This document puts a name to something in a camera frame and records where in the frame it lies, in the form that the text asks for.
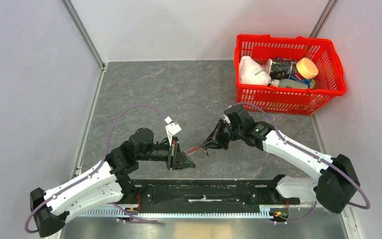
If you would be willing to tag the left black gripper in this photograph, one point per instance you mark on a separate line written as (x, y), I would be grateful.
(177, 159)

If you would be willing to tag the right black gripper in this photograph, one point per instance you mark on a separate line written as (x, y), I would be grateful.
(211, 143)

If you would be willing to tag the red black keyring holder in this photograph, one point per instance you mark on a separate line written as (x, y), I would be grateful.
(195, 149)

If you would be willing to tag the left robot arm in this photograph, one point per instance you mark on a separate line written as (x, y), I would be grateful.
(107, 182)

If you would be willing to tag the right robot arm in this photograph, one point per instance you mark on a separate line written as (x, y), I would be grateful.
(333, 181)

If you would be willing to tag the white plastic bag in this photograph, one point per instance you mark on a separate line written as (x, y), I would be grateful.
(252, 73)

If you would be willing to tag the grey green bottle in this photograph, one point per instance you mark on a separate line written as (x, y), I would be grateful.
(289, 83)

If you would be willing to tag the dark can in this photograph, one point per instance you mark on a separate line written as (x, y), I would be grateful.
(280, 68)

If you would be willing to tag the jar with beige lid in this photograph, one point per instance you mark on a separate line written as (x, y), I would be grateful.
(303, 70)

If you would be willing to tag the red plastic basket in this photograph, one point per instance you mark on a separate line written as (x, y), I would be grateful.
(329, 83)

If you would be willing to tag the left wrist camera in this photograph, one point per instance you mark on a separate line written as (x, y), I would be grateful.
(172, 129)

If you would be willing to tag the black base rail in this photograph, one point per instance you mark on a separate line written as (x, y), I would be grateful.
(205, 196)

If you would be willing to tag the grey slotted cable duct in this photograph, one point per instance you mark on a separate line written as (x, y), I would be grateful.
(114, 212)

